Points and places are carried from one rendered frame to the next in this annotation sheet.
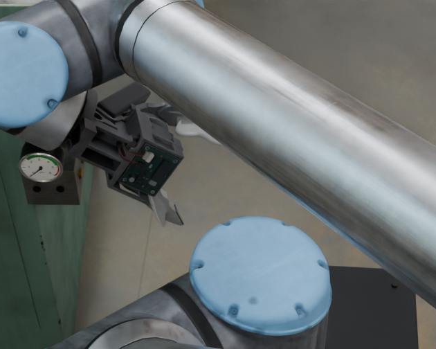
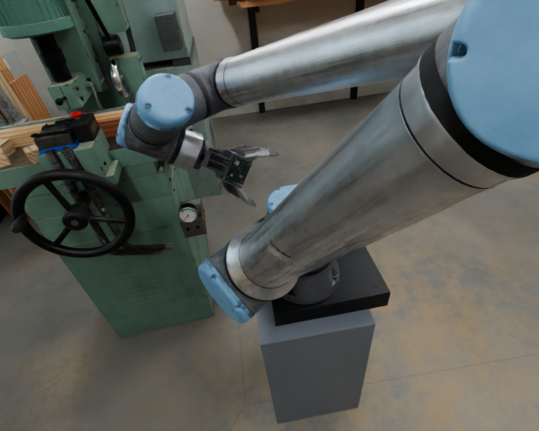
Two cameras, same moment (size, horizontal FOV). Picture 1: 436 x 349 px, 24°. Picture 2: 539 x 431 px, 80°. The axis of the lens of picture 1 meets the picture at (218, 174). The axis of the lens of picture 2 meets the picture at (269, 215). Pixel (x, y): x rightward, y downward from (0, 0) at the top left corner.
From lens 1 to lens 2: 0.45 m
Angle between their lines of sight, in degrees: 12
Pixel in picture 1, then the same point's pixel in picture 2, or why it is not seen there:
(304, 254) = not seen: hidden behind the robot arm
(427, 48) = not seen: hidden behind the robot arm
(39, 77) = (180, 97)
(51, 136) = (191, 158)
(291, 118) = (322, 30)
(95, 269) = not seen: hidden behind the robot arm
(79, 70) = (199, 99)
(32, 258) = (191, 268)
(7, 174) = (174, 227)
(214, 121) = (276, 70)
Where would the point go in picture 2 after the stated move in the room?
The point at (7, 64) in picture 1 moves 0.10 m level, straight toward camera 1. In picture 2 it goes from (162, 91) to (180, 107)
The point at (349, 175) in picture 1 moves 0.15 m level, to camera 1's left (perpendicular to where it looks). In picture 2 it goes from (372, 19) to (239, 39)
